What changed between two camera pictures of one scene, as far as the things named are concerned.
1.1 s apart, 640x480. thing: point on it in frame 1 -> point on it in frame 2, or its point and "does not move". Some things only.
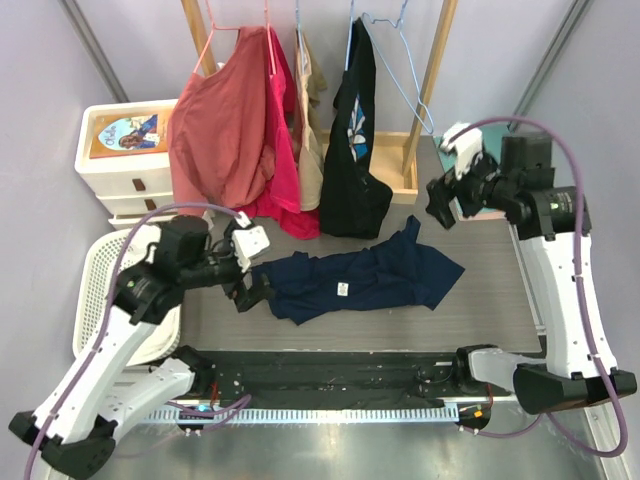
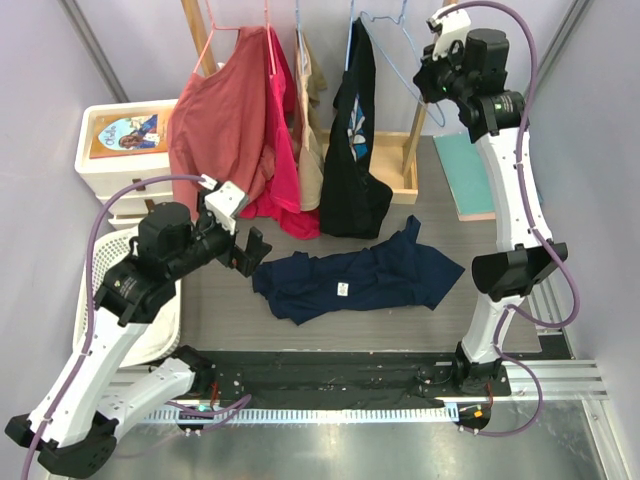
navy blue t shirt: x=305 y=284 does not move
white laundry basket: x=99 y=259 does not move
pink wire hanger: x=214 y=27 does not move
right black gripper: x=441 y=191 -> x=424 y=77
